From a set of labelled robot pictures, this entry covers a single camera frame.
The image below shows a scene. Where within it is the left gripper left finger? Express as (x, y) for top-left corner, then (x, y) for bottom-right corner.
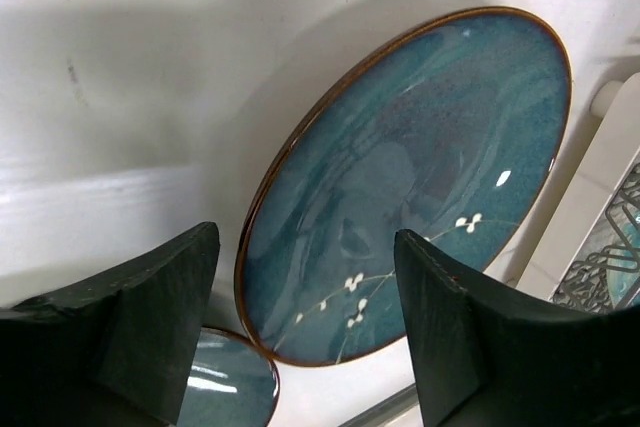
(1, 222), (220, 426)

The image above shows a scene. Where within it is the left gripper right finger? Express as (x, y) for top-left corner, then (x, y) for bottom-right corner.
(394, 230), (639, 426)

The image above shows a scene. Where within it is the dark teal plate top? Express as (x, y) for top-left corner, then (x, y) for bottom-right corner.
(234, 6), (572, 367)

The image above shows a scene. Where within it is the dark teal plate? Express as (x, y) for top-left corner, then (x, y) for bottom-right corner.
(234, 6), (572, 367)
(177, 328), (280, 427)

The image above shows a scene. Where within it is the red teal floral plate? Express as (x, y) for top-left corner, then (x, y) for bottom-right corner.
(603, 198), (639, 309)

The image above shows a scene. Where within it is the white tray under rack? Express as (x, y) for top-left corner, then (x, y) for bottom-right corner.
(516, 73), (639, 300)

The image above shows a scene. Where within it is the dark teal plate left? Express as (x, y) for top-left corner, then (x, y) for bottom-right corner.
(177, 328), (280, 427)

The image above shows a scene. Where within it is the aluminium mounting rail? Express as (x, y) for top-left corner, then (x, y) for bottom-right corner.
(339, 383), (419, 427)

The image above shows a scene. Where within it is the grey wire dish rack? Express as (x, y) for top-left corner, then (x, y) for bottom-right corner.
(550, 164), (639, 314)

